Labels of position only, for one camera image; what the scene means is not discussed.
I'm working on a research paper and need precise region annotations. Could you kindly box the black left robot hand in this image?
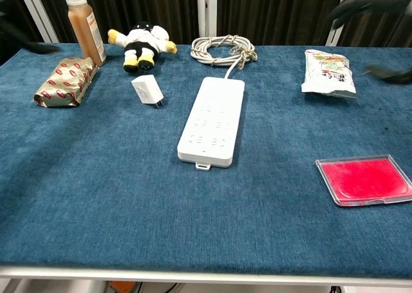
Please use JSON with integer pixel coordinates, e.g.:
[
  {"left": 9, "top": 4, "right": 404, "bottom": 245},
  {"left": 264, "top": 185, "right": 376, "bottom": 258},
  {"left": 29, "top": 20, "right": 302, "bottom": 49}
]
[{"left": 0, "top": 0, "right": 61, "bottom": 54}]

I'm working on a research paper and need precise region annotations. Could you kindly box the white printed snack bag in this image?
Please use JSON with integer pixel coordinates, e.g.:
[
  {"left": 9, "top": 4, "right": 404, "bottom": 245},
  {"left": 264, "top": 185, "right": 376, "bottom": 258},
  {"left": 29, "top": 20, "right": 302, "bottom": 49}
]
[{"left": 301, "top": 49, "right": 358, "bottom": 99}]

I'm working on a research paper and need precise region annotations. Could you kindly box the dark pleated curtain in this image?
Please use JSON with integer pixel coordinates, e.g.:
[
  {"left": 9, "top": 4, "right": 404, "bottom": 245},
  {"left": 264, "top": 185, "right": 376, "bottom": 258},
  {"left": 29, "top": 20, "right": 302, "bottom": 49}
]
[{"left": 0, "top": 0, "right": 412, "bottom": 65}]

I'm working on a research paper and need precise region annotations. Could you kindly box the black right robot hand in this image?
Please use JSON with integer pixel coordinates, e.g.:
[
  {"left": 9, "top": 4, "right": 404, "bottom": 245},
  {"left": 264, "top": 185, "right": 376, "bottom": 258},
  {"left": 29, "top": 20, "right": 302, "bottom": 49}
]
[{"left": 328, "top": 0, "right": 412, "bottom": 84}]

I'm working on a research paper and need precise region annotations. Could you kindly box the orange juice bottle white cap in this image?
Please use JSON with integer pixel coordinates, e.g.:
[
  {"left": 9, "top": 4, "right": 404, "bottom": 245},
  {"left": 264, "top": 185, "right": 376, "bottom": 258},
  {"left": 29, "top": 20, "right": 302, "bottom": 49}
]
[{"left": 64, "top": 0, "right": 108, "bottom": 68}]

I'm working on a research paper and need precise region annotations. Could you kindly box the gold foil snack package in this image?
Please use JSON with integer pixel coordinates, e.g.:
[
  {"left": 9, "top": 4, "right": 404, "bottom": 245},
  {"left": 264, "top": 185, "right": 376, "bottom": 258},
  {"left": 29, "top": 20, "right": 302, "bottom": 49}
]
[{"left": 32, "top": 56, "right": 100, "bottom": 108}]

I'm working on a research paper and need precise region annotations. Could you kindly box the white upright frame post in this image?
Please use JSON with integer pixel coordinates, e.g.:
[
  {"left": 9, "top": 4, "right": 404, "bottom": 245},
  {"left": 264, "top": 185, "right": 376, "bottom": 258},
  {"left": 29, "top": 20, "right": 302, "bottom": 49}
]
[{"left": 196, "top": 0, "right": 218, "bottom": 38}]

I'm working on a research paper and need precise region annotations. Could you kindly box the white plug adapter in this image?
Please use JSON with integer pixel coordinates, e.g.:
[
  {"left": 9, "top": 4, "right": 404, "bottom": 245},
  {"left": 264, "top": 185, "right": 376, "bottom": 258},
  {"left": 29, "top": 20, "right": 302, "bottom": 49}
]
[{"left": 131, "top": 74, "right": 165, "bottom": 109}]

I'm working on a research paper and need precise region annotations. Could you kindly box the blue table cloth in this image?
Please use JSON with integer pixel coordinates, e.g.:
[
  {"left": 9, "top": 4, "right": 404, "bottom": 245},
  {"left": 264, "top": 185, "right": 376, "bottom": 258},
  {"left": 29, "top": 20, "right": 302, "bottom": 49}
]
[{"left": 0, "top": 42, "right": 412, "bottom": 276}]

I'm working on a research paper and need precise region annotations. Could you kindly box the white power strip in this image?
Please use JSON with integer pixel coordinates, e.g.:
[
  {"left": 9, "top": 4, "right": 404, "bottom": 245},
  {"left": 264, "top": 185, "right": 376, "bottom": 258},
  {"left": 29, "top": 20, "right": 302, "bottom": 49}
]
[{"left": 176, "top": 76, "right": 245, "bottom": 171}]

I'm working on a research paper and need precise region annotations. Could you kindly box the coiled white power cable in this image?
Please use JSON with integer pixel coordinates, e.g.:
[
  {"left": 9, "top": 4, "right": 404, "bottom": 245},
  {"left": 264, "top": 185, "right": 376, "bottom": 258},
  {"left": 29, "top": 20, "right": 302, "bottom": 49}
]
[{"left": 190, "top": 34, "right": 258, "bottom": 80}]

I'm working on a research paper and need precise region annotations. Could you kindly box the white slanted frame post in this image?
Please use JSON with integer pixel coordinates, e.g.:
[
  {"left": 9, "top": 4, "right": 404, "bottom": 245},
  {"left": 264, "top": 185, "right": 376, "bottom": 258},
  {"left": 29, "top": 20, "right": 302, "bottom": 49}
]
[
  {"left": 19, "top": 0, "right": 61, "bottom": 44},
  {"left": 325, "top": 0, "right": 361, "bottom": 46}
]

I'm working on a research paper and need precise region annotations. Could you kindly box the black white yellow plush toy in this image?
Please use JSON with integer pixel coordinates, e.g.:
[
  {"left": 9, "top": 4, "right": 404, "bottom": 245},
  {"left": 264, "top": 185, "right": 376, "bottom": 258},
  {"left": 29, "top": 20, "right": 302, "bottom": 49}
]
[{"left": 107, "top": 21, "right": 178, "bottom": 74}]

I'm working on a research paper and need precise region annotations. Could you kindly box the orange object under table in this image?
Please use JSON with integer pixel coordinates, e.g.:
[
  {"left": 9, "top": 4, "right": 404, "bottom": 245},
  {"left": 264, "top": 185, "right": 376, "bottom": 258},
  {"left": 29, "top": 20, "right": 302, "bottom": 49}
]
[{"left": 108, "top": 280, "right": 138, "bottom": 293}]

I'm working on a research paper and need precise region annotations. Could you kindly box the red ink pad clear case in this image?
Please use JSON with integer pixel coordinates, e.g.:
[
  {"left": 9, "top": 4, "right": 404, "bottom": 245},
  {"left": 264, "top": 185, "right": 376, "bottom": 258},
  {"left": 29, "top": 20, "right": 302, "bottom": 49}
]
[{"left": 315, "top": 154, "right": 412, "bottom": 207}]

